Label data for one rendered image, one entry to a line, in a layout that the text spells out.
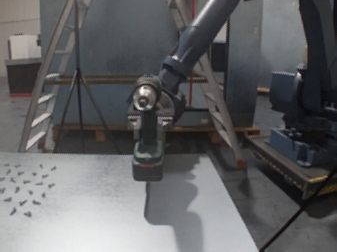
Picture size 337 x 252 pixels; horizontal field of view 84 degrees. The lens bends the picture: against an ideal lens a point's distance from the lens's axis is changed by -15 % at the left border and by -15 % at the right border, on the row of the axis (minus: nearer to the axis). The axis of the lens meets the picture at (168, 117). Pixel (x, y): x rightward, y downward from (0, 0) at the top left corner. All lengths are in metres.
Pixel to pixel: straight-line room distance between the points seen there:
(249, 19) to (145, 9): 1.17
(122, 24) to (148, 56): 0.46
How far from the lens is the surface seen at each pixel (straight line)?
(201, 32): 0.92
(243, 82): 2.67
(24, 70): 6.20
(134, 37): 2.52
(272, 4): 6.74
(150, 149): 0.52
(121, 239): 0.50
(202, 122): 2.66
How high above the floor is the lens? 1.02
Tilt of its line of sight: 16 degrees down
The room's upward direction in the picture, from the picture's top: 1 degrees clockwise
